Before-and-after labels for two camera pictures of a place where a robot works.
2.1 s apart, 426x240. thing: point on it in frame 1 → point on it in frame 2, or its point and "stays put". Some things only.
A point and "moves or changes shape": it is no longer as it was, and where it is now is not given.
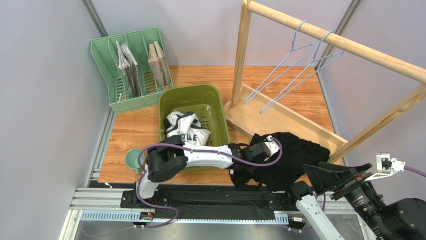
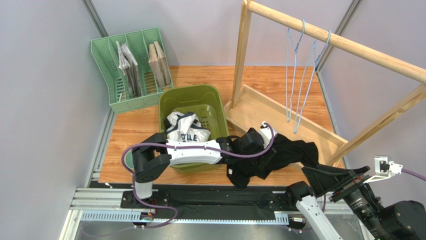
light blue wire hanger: (291, 51) → (291, 53)
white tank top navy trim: (188, 126) stays put
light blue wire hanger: (275, 98) → (306, 82)
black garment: (296, 152) moves or changes shape
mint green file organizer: (133, 66) stays put
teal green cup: (132, 159) stays put
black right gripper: (341, 182) stays put
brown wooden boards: (157, 59) stays put
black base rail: (254, 205) stays put
